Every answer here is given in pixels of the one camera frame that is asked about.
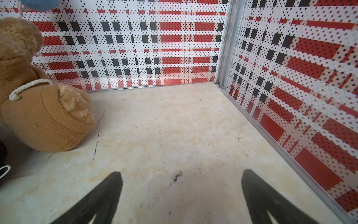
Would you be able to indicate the blue striped hanging plush doll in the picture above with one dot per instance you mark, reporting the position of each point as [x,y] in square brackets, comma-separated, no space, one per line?
[40,5]

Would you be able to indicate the brown plush teddy bear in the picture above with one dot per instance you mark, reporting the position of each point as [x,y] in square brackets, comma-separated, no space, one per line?
[45,116]

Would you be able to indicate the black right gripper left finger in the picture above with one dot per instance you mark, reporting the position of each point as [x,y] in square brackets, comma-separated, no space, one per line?
[99,205]

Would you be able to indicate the plush doll lying on table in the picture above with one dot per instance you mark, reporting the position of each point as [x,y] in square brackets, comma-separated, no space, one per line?
[4,167]

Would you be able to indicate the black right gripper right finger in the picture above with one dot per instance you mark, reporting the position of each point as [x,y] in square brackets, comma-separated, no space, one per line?
[264,201]

